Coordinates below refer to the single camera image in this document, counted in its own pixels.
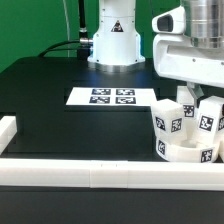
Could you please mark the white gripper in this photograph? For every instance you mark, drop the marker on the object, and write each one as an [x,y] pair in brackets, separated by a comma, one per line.
[175,58]

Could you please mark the white round stool seat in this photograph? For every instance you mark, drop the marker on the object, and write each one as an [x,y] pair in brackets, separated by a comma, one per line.
[189,152]

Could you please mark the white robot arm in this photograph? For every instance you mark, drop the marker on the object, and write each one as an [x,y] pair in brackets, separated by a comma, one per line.
[117,44]

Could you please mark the white marker sheet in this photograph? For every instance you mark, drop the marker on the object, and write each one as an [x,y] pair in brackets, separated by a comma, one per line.
[86,96]

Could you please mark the white front barrier wall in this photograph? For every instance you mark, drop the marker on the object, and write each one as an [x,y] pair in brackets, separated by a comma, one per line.
[112,174]

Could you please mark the white left barrier wall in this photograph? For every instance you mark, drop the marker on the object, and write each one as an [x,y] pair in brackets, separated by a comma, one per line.
[8,129]

